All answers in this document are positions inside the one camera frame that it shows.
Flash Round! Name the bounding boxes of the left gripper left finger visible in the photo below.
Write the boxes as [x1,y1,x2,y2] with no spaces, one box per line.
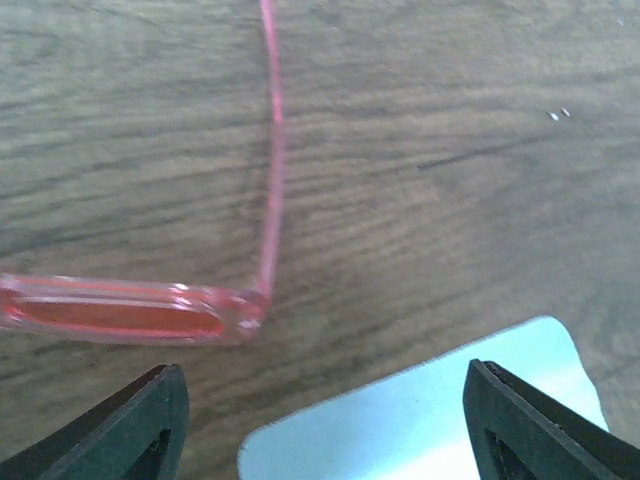
[1,365,189,480]

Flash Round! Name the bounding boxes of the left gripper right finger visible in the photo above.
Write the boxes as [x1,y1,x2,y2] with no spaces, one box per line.
[463,359,639,480]

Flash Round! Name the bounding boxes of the light blue cleaning cloth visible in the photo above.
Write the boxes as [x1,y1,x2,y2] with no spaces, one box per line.
[237,316,607,480]

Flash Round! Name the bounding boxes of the red transparent sunglasses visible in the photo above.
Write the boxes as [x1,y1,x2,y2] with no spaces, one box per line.
[1,1,286,346]

